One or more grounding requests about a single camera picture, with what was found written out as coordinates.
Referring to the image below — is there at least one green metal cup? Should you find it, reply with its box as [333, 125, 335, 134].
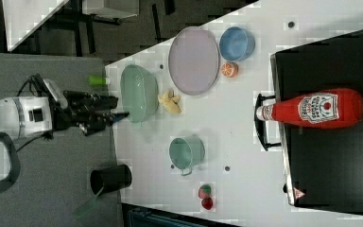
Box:
[168, 135, 205, 176]

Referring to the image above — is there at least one black oven door handle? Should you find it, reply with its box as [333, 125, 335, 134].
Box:
[254, 94, 282, 151]

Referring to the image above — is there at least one green marker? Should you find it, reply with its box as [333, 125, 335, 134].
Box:
[88, 76, 111, 86]

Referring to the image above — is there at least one pink plush strawberry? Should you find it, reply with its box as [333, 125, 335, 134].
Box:
[199, 184, 212, 199]

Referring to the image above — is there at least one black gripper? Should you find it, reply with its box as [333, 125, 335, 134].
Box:
[52, 91, 130, 136]

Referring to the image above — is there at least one green perforated colander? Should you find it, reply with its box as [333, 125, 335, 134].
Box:
[120, 64, 159, 123]

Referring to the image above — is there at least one lavender round plate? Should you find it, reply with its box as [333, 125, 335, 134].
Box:
[168, 26, 219, 96]

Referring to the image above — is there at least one black toaster oven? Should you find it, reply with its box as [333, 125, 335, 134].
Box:
[271, 29, 363, 215]

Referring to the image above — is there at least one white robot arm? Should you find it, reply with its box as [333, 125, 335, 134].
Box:
[0, 91, 129, 194]

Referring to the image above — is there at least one yellow plush banana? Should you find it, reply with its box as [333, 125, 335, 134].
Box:
[158, 90, 182, 114]

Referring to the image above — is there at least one red plush strawberry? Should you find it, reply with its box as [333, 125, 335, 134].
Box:
[201, 198, 214, 210]

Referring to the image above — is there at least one blue bowl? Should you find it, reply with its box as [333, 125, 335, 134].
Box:
[219, 26, 255, 62]

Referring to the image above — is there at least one orange half toy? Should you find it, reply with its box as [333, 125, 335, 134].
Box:
[221, 62, 238, 78]

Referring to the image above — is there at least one red plush ketchup bottle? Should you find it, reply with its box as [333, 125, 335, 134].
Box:
[259, 88, 363, 130]

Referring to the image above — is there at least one black cylindrical cup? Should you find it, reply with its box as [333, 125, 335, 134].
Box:
[90, 165, 132, 195]

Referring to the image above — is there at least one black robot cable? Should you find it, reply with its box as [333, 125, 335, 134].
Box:
[14, 73, 48, 153]

